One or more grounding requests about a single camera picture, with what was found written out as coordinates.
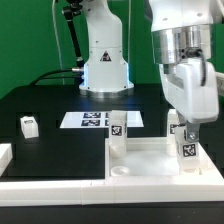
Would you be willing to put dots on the white U-shaped obstacle fence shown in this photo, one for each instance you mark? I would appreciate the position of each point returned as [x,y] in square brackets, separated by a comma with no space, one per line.
[118,187]

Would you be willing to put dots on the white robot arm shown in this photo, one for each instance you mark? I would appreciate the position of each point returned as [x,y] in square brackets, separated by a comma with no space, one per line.
[181,36]

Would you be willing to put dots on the white fiducial marker sheet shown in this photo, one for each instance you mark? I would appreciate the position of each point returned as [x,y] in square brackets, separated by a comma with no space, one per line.
[74,120]

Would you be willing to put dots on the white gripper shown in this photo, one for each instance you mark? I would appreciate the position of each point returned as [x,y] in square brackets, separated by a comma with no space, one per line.
[195,102]

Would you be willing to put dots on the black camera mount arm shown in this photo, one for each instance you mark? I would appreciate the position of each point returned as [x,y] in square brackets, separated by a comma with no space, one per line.
[74,9]

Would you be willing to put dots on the white square table top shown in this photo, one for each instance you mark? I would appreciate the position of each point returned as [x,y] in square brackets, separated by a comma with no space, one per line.
[149,157]

